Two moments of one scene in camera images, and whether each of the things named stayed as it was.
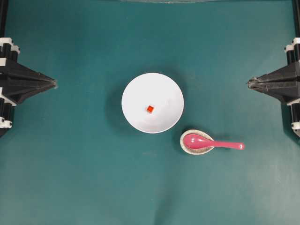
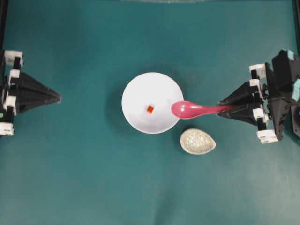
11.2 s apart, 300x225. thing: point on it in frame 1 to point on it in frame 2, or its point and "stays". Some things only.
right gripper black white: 281,83 to 273,89
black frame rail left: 3,15 stays
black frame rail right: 296,13 stays
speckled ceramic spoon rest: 195,151 stays
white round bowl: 157,90 stays
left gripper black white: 18,82 to 32,93
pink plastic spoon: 197,142 to 185,110
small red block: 150,108 stays
